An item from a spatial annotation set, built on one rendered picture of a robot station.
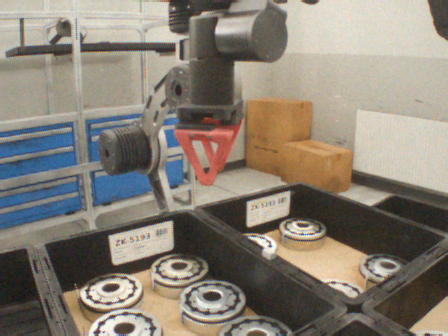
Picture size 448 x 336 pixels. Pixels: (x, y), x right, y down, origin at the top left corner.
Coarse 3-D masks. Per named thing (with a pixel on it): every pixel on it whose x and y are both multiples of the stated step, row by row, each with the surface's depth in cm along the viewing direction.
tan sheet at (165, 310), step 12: (144, 276) 67; (144, 288) 63; (72, 300) 59; (156, 300) 60; (168, 300) 60; (72, 312) 55; (156, 312) 57; (168, 312) 57; (252, 312) 57; (84, 324) 53; (168, 324) 54; (180, 324) 54
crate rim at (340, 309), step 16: (128, 224) 65; (144, 224) 67; (208, 224) 66; (48, 240) 58; (64, 240) 59; (240, 240) 60; (256, 256) 55; (48, 272) 49; (288, 272) 50; (304, 288) 47; (320, 288) 46; (336, 304) 43; (64, 320) 39; (320, 320) 40
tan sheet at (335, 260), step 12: (276, 240) 81; (288, 252) 76; (300, 252) 76; (312, 252) 76; (324, 252) 76; (336, 252) 76; (348, 252) 75; (300, 264) 71; (312, 264) 71; (324, 264) 71; (336, 264) 71; (348, 264) 71; (324, 276) 67; (336, 276) 67; (348, 276) 66
